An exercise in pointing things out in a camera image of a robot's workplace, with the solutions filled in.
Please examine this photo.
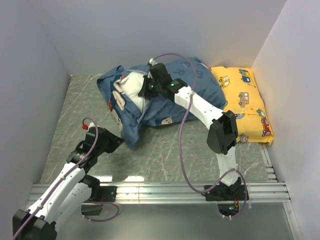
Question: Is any aluminium mounting rail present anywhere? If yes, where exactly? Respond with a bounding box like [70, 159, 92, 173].
[27, 181, 292, 206]

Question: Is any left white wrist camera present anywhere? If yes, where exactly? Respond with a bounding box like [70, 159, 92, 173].
[81, 121, 97, 131]

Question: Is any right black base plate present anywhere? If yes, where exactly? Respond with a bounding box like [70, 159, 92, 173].
[204, 184, 249, 202]

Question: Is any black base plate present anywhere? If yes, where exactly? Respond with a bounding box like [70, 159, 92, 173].
[204, 184, 249, 202]
[85, 185, 117, 203]

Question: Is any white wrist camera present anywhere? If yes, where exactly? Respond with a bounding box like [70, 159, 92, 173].
[148, 58, 157, 67]
[81, 121, 97, 131]

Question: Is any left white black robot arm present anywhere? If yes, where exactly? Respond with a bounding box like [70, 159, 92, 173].
[12, 124, 124, 240]

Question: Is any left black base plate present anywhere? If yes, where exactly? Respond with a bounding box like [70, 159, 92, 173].
[85, 185, 117, 203]

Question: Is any yellow car print pillow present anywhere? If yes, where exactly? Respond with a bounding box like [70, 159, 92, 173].
[210, 66, 274, 145]

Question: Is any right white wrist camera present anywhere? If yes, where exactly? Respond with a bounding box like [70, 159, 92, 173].
[148, 58, 157, 67]

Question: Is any white pillow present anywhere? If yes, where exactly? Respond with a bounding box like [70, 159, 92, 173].
[113, 71, 149, 114]

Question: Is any blue cartoon mouse pillowcase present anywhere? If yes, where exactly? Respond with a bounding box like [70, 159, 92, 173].
[96, 56, 228, 151]

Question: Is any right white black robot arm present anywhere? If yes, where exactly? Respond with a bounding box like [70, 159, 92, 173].
[138, 59, 244, 200]

